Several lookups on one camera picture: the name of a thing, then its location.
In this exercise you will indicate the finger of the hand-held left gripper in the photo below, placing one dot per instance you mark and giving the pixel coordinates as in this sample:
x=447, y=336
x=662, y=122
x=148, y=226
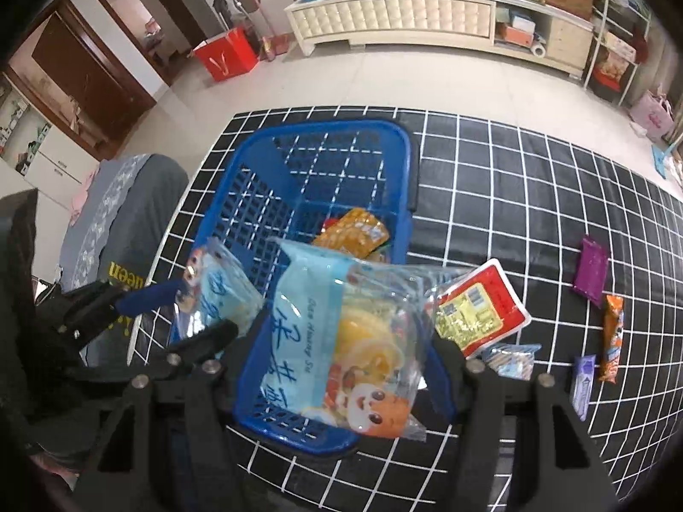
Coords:
x=147, y=298
x=213, y=335

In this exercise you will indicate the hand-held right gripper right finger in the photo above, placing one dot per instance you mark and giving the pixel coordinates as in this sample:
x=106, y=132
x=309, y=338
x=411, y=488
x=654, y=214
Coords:
x=480, y=400

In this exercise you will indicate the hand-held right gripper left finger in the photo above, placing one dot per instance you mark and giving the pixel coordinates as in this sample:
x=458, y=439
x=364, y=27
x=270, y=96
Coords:
x=219, y=389

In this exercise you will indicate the light blue pastry bag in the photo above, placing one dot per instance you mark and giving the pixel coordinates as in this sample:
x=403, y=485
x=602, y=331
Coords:
x=219, y=288
x=331, y=330

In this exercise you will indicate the small silver blue packet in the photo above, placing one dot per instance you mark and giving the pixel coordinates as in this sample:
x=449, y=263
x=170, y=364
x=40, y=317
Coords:
x=512, y=360

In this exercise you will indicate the red snack packet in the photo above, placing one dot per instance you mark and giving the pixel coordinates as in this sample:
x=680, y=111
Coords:
x=480, y=309

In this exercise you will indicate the purple chewing gum pack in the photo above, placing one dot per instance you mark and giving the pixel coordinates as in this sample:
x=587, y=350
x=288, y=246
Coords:
x=582, y=384

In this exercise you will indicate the orange snack bar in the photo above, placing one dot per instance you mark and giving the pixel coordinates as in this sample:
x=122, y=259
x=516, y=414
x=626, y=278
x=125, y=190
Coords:
x=612, y=336

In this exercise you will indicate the purple snack packet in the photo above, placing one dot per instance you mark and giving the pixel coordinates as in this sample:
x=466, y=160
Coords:
x=591, y=272

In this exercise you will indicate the orange snack packet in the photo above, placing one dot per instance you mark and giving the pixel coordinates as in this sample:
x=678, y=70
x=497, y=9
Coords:
x=349, y=232

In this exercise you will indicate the blue plastic basket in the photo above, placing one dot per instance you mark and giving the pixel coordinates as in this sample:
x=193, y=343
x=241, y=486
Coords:
x=320, y=133

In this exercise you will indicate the grey lace covered chair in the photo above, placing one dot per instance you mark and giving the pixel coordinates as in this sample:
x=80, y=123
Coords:
x=138, y=181

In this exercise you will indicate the pink cloth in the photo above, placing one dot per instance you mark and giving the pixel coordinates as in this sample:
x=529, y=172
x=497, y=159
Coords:
x=82, y=194

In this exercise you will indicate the white storage cabinet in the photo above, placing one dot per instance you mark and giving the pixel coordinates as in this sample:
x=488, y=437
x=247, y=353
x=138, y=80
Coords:
x=53, y=165

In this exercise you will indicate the black white checked tablecloth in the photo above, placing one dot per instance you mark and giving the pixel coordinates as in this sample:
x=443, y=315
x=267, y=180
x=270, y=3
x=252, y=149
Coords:
x=533, y=197

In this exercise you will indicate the brown wooden door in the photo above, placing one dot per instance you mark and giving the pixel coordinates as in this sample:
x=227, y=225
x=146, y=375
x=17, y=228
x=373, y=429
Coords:
x=80, y=64

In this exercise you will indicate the red paper bag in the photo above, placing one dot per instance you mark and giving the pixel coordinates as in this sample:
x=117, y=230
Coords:
x=227, y=56

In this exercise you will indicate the reddish dustpan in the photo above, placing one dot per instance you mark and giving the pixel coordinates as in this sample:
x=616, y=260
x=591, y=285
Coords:
x=276, y=47

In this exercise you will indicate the mop with blue head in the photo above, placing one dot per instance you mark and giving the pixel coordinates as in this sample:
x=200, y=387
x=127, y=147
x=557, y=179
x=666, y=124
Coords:
x=664, y=162

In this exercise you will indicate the pink shopping bag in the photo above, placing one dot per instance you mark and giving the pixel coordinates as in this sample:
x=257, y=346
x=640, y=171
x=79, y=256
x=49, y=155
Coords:
x=652, y=116

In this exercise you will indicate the white tape roll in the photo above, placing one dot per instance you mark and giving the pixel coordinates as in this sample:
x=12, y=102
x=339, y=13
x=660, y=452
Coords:
x=538, y=50

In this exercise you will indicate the orange box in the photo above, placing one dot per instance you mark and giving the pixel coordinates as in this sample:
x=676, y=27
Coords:
x=517, y=36

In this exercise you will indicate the white TV cabinet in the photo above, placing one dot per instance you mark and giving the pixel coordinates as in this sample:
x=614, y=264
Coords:
x=400, y=16

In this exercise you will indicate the white metal shelf rack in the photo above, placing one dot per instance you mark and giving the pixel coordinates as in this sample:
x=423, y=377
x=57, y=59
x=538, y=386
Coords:
x=613, y=48

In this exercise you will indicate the brown door frame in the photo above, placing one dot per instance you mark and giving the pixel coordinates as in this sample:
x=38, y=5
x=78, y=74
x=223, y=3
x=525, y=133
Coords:
x=176, y=5

